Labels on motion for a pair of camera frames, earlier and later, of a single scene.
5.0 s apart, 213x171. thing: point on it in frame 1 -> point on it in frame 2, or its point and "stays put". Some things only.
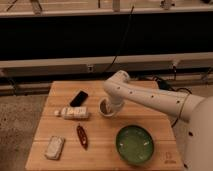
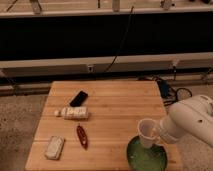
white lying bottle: (73, 113) stays put
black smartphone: (79, 99) stays put
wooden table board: (73, 136) stays put
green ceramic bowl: (134, 144) -> (141, 158)
